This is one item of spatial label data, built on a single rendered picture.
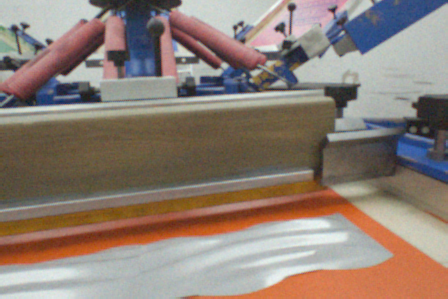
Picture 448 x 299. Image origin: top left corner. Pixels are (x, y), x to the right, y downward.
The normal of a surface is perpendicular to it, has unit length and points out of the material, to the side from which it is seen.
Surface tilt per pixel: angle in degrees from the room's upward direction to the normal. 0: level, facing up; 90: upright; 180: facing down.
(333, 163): 90
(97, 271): 33
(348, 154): 90
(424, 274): 0
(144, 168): 90
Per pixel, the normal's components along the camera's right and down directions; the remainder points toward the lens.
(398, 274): -0.04, -0.98
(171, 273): 0.21, -0.73
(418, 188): -0.97, 0.09
